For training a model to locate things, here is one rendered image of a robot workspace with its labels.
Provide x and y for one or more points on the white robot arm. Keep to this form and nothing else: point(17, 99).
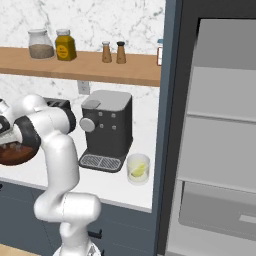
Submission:
point(59, 160)

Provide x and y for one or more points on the glass of lemonade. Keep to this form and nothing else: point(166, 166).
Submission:
point(138, 169)

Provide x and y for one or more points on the grey open fridge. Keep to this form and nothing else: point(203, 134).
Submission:
point(216, 140)

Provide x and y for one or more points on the brown wooden bowl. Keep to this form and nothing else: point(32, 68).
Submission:
point(15, 155)

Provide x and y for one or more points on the dark grey coffee machine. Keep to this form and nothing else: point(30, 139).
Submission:
point(108, 130)

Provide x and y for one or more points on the black toaster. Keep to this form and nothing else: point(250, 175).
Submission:
point(58, 103)

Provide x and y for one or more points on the brown shaker with black cap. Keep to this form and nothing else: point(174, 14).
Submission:
point(121, 53)

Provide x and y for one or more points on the brown shaker with white cap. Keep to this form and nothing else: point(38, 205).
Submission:
point(106, 53)

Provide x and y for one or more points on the white bottle with blue cap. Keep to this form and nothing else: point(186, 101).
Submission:
point(160, 53)

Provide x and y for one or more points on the dark blue base cabinets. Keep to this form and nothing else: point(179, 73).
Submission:
point(126, 230)

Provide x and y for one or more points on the yellow mustard jar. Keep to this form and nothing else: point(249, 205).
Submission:
point(65, 46)

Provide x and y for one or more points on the glass jar with grey contents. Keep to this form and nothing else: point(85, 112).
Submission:
point(40, 45)

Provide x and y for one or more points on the white wall socket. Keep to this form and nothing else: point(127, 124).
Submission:
point(83, 87)

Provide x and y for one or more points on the wooden wall shelf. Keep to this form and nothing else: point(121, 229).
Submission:
point(83, 66)

